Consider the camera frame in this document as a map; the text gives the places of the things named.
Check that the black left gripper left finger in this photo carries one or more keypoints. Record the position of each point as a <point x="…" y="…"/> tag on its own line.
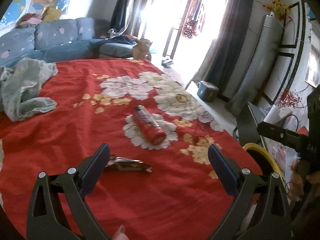
<point x="46" y="218"/>

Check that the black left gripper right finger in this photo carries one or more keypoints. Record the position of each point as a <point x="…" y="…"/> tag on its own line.
<point x="260" y="208"/>

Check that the brown snack wrapper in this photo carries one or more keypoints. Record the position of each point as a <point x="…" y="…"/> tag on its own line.
<point x="126" y="164"/>

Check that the red candy tube can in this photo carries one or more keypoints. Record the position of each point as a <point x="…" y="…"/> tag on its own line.
<point x="149" y="127"/>

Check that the yellow rimmed trash bin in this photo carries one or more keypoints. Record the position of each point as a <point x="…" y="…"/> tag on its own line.
<point x="263" y="158"/>

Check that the person's right hand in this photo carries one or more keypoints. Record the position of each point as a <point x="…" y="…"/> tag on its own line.
<point x="296" y="183"/>

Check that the person's left hand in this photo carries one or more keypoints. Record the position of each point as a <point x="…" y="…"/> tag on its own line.
<point x="120" y="234"/>

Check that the red illustrated book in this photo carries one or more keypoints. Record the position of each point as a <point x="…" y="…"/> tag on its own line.
<point x="303" y="130"/>

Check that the white paper towel roll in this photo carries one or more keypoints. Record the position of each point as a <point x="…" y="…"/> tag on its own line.
<point x="273" y="115"/>

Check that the red berry branch decoration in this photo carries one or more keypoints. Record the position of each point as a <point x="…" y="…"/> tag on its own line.
<point x="288" y="98"/>

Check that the dark tv console table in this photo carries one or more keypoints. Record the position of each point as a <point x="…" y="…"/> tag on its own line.
<point x="246" y="132"/>

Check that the grey standing air conditioner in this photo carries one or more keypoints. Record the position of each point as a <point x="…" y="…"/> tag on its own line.
<point x="260" y="64"/>

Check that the red floral table cloth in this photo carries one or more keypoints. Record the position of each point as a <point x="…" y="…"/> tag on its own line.
<point x="180" y="199"/>

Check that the blue storage box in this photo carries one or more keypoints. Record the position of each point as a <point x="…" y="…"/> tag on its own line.
<point x="207" y="91"/>

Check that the yellow flower decoration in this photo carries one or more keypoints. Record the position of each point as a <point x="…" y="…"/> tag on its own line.
<point x="279" y="9"/>

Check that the light green crumpled cloth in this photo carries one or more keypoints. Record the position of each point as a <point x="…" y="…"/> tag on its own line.
<point x="21" y="86"/>

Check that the blue slipper on floor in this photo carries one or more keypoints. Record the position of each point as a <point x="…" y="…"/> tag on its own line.
<point x="167" y="63"/>

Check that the dark window curtain right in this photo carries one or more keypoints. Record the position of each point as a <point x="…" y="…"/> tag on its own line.
<point x="224" y="52"/>

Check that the dark window curtain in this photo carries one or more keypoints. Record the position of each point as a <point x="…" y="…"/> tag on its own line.
<point x="224" y="52"/>
<point x="118" y="16"/>

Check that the hanging laundry on balcony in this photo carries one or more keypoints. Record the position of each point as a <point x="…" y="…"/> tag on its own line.
<point x="195" y="20"/>

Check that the blue patterned sofa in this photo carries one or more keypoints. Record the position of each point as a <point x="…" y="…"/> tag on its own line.
<point x="64" y="40"/>

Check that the pink clothes pile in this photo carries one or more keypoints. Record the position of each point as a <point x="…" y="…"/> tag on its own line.
<point x="28" y="20"/>

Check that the dark window curtain left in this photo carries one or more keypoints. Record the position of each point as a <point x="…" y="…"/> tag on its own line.
<point x="118" y="16"/>

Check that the wall mounted television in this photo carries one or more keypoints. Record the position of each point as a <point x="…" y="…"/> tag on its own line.
<point x="313" y="70"/>

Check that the colourful wall map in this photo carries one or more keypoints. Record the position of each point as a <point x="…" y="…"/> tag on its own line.
<point x="18" y="8"/>

